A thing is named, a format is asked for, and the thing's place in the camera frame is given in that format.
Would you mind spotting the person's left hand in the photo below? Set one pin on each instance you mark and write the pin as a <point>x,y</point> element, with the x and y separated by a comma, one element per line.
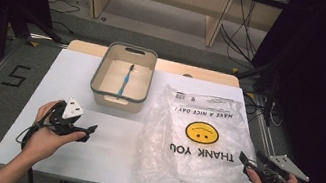
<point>40,144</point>

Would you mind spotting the black tripod stand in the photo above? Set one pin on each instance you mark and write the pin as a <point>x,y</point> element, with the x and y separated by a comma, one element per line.
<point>1,36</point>

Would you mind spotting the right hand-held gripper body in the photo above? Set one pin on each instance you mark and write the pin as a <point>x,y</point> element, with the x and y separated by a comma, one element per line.
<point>271,178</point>

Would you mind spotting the black metal stand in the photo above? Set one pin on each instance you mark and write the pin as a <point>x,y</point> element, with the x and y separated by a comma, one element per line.
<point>272,90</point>

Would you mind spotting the beige storage bin grey rim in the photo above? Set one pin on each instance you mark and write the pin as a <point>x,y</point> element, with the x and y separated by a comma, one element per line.
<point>117,49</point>

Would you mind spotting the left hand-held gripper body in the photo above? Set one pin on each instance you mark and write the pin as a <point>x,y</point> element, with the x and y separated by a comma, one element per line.
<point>64,121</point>

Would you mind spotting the clear plastic bag yellow smiley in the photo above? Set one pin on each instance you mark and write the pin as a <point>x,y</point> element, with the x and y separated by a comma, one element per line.
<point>203,176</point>

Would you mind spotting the light wooden table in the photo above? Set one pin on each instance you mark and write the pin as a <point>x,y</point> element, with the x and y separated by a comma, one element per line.
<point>87,47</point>

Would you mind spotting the white table cover board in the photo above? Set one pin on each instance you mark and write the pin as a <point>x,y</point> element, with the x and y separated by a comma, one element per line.
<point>68,81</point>

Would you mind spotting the blue toothbrush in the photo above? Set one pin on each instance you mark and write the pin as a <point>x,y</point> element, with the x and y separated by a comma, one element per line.
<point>125,79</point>

